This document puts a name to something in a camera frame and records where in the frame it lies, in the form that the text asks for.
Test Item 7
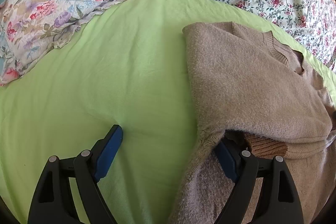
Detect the pastel floral pillow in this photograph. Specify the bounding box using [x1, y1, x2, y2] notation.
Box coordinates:
[1, 0, 126, 86]

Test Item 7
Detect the beige knit sweater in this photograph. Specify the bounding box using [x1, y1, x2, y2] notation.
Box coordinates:
[169, 22, 335, 223]

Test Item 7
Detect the light green bed sheet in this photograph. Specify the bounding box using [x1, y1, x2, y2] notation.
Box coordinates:
[0, 0, 336, 224]

